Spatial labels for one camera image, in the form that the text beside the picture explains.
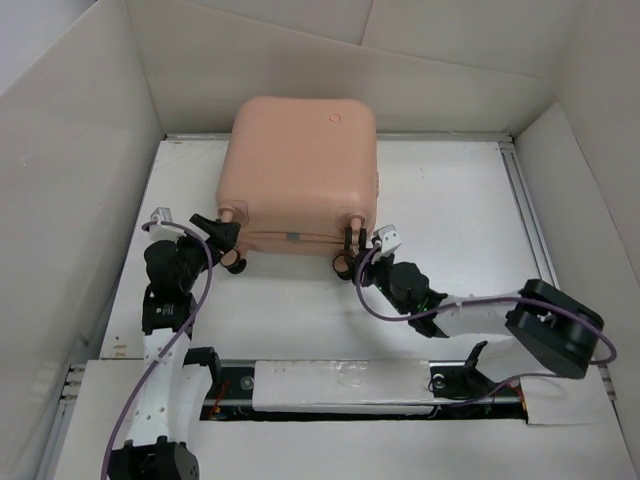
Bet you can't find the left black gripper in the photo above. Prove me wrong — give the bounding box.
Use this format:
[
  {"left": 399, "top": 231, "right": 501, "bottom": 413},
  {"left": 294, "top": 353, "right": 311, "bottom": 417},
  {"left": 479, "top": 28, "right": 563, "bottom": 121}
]
[{"left": 172, "top": 215, "right": 239, "bottom": 292}]

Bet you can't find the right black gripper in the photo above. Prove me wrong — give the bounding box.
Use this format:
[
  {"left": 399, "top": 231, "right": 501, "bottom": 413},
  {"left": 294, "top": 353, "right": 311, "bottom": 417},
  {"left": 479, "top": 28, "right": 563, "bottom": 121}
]
[{"left": 344, "top": 246, "right": 409, "bottom": 315}]

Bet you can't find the pink hard-shell suitcase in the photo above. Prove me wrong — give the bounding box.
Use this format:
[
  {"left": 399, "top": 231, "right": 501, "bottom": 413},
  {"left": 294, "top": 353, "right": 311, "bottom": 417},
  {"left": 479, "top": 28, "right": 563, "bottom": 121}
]
[{"left": 216, "top": 96, "right": 379, "bottom": 280}]

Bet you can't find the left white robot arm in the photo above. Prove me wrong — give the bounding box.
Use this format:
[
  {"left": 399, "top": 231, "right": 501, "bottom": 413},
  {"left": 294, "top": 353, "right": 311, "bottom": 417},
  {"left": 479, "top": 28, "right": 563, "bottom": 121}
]
[{"left": 100, "top": 208, "right": 240, "bottom": 479}]

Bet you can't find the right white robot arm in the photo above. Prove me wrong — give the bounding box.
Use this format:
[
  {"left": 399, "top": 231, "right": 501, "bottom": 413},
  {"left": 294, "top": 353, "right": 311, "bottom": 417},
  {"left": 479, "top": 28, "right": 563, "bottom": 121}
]
[{"left": 340, "top": 246, "right": 617, "bottom": 404}]

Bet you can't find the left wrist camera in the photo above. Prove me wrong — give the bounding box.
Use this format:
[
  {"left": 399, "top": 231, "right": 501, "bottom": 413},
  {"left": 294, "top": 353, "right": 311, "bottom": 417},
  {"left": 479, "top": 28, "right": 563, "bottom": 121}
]
[{"left": 144, "top": 207, "right": 176, "bottom": 241}]

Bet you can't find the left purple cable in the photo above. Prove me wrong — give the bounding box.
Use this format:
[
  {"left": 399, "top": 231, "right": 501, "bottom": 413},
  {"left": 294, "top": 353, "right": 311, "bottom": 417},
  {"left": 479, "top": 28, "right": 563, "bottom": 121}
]
[{"left": 99, "top": 222, "right": 214, "bottom": 480}]

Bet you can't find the purple cable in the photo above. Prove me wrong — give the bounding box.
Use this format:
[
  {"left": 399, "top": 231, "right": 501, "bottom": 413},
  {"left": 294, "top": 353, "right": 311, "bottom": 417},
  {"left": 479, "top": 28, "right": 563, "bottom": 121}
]
[
  {"left": 355, "top": 244, "right": 619, "bottom": 409},
  {"left": 99, "top": 222, "right": 214, "bottom": 480}
]

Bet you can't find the white padded base rail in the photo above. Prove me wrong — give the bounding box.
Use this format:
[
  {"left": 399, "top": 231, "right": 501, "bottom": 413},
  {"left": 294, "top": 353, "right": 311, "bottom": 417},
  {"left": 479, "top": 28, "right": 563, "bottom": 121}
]
[{"left": 251, "top": 359, "right": 435, "bottom": 415}]

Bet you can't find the aluminium frame rail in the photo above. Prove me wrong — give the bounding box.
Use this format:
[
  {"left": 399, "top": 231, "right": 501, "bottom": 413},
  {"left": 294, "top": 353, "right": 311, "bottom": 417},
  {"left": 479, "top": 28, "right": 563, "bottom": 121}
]
[{"left": 498, "top": 135, "right": 559, "bottom": 287}]

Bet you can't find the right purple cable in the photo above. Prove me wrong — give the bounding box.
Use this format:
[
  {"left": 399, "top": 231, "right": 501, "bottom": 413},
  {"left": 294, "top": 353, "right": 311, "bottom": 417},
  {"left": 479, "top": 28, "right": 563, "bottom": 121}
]
[{"left": 355, "top": 244, "right": 619, "bottom": 409}]

